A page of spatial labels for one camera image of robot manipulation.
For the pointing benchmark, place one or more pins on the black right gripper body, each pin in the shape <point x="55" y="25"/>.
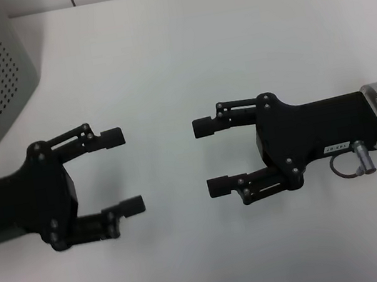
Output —
<point x="303" y="132"/>

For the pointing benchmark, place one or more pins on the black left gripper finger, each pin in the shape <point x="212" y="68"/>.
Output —
<point x="97" y="225"/>
<point x="108" y="138"/>

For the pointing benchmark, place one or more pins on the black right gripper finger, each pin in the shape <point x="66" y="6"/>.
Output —
<point x="260" y="183"/>
<point x="204" y="127"/>

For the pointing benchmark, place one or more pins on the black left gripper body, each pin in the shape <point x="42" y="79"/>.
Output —
<point x="38" y="195"/>

